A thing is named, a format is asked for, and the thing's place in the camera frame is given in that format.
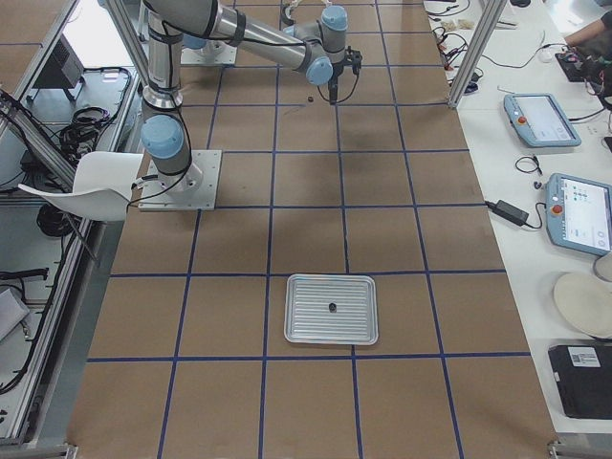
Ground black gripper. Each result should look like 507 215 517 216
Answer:
327 46 362 103

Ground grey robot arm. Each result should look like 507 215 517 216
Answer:
141 1 362 184

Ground ribbed metal tray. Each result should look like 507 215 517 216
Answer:
284 273 379 346

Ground olive green brake shoe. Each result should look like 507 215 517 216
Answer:
280 1 298 26

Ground upper blue teach pendant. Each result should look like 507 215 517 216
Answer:
503 94 581 148

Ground blue teach pendant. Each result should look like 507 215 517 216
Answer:
503 94 581 148
545 173 611 256

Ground black power adapter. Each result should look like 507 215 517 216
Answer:
485 200 531 228

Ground white plastic chair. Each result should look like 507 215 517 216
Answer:
18 151 143 222

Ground lower blue teach pendant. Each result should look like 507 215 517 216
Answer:
545 173 611 256

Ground beige round plate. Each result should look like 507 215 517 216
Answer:
553 273 611 339

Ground black laptop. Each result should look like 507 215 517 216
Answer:
548 344 611 420

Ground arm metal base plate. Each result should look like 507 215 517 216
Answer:
137 150 222 211
181 42 237 67

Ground right aluminium frame post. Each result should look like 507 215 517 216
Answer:
448 0 505 109

